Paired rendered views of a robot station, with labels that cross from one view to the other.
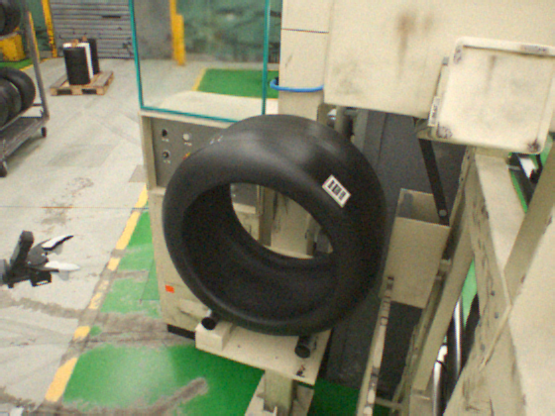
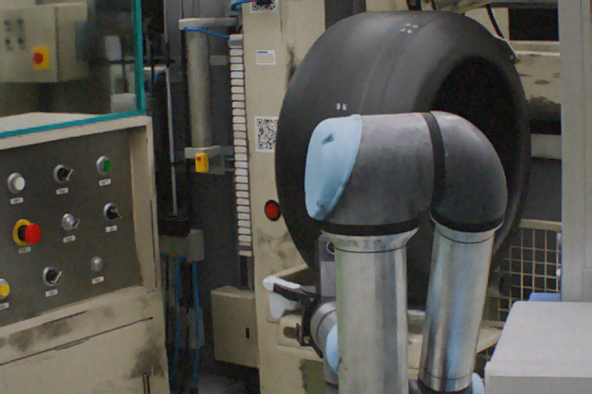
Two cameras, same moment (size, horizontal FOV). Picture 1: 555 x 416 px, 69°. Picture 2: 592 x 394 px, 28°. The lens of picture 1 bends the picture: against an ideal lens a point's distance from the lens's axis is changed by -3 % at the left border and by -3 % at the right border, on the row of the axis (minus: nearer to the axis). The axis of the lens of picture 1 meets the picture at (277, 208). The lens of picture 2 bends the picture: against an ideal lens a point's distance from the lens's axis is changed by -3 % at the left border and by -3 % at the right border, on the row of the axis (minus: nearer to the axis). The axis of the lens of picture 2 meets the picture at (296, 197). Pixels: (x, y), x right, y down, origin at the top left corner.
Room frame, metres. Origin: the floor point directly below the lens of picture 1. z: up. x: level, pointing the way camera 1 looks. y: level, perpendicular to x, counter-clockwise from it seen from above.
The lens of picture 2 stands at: (0.31, 2.30, 1.51)
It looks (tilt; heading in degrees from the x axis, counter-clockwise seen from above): 10 degrees down; 291
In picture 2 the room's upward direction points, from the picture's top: 2 degrees counter-clockwise
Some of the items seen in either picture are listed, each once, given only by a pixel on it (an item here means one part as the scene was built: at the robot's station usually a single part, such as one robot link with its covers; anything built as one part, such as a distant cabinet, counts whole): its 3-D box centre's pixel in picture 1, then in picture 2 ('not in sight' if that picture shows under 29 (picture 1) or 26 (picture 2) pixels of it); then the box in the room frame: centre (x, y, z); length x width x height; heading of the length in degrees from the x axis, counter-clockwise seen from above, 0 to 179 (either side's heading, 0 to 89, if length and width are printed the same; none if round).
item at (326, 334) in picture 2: not in sight; (351, 347); (0.81, 0.83, 1.04); 0.11 x 0.08 x 0.09; 121
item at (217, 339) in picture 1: (233, 301); (360, 338); (1.02, 0.13, 0.84); 0.36 x 0.09 x 0.06; 163
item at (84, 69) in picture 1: (81, 63); not in sight; (6.97, 3.39, 0.38); 1.20 x 0.80 x 0.76; 13
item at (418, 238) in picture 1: (413, 248); not in sight; (1.08, -0.43, 1.05); 0.20 x 0.15 x 0.30; 163
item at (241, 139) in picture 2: not in sight; (249, 144); (1.32, -0.06, 1.19); 0.05 x 0.04 x 0.48; 73
